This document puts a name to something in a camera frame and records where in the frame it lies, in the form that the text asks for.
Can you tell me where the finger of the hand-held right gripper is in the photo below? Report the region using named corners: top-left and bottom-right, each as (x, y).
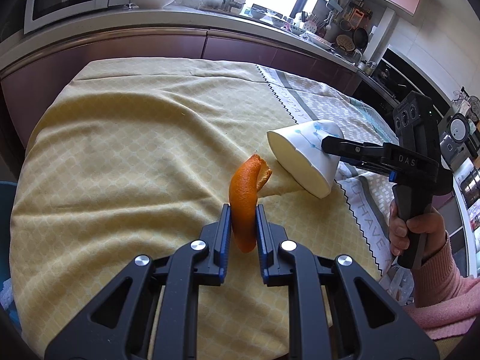
top-left (320, 135), bottom-right (394, 176)

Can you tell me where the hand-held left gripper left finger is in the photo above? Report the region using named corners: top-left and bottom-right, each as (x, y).
top-left (44, 204), bottom-right (232, 360)

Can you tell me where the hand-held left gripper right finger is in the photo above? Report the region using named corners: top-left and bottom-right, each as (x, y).
top-left (256, 204), bottom-right (439, 360)

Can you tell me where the orange peel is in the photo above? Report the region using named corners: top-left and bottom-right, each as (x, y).
top-left (229, 154), bottom-right (273, 254)

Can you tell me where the white dotted paper cup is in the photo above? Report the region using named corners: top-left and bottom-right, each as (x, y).
top-left (266, 119), bottom-right (345, 199)

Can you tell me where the person's right forearm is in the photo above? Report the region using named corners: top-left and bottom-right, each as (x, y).
top-left (403, 232), bottom-right (480, 340)

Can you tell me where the person's right hand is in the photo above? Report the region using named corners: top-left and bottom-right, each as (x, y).
top-left (388, 199), bottom-right (447, 267)

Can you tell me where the grey white patterned cloth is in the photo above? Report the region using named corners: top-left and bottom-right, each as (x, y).
top-left (257, 64), bottom-right (413, 301)

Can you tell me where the round grey appliance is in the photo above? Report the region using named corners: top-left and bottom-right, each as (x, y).
top-left (448, 112), bottom-right (470, 144)

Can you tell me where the white storage shelf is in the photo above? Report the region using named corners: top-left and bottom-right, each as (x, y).
top-left (452, 155), bottom-right (480, 278)

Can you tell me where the black built-in oven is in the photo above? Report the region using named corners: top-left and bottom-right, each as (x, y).
top-left (352, 45), bottom-right (451, 136)

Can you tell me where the black frying pan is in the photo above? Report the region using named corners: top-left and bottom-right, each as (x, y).
top-left (353, 27), bottom-right (370, 49)

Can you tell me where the plate with food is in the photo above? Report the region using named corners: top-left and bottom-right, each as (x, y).
top-left (305, 32), bottom-right (332, 49)

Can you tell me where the clear plastic bag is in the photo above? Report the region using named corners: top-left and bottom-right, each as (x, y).
top-left (380, 266), bottom-right (415, 306)

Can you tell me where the yellow tablecloth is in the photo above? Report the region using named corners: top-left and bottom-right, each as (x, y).
top-left (9, 58), bottom-right (387, 360)

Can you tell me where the utensil holder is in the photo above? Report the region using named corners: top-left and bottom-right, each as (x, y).
top-left (300, 11), bottom-right (319, 31)

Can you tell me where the kitchen counter with cabinets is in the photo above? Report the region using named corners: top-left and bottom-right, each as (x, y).
top-left (0, 2), bottom-right (370, 147)

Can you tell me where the large white bowl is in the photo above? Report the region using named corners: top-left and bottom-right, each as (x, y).
top-left (129, 0), bottom-right (180, 9)

